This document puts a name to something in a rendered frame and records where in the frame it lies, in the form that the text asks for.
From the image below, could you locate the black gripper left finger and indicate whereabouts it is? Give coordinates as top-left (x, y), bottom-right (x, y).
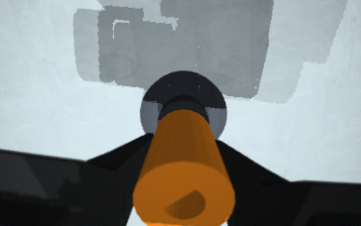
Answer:
top-left (0, 133), bottom-right (154, 226)

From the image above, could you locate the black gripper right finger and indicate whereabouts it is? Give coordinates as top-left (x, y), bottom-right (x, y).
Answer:
top-left (215, 140), bottom-right (361, 226)

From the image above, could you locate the orange knob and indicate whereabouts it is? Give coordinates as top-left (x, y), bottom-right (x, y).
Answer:
top-left (133, 110), bottom-right (235, 226)

